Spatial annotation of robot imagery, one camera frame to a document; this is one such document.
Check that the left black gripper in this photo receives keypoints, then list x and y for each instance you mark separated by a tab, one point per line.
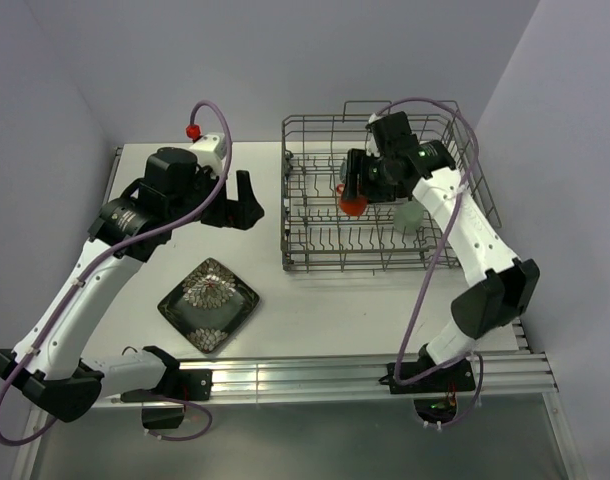
238	214

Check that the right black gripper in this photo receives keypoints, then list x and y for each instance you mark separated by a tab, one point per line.
357	162

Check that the small orange cup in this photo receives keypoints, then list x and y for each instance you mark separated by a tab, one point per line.
353	207

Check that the mint green cup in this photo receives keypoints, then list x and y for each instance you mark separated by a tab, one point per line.
408	217

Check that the black floral square plate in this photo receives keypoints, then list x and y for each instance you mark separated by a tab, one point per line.
209	306

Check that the blue patterned bowl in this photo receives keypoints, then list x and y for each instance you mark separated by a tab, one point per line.
343	171

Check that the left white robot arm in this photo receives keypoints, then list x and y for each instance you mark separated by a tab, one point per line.
179	186

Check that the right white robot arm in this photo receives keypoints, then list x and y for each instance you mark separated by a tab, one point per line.
500	284

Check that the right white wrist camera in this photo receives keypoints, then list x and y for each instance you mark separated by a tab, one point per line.
370	144

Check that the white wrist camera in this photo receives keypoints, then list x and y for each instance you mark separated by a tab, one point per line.
207	142
370	144

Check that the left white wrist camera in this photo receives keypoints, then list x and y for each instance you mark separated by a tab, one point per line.
207	142

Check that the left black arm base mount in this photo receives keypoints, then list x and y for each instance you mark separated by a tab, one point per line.
186	392

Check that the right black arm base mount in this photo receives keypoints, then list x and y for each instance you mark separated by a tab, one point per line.
425	377

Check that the aluminium table edge rail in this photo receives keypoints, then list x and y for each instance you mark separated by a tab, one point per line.
322	379

